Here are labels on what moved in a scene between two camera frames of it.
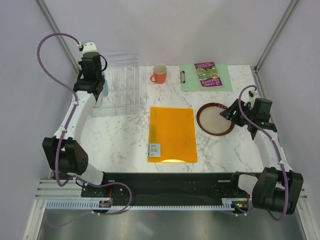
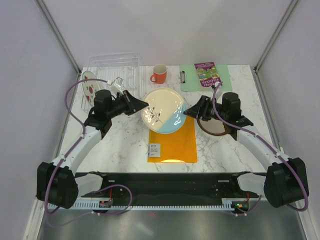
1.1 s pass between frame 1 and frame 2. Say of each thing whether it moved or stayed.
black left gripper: moved
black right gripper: moved
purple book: stayed
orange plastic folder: stayed
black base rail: stayed
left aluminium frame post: stayed
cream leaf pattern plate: moved
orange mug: stayed
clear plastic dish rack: stayed
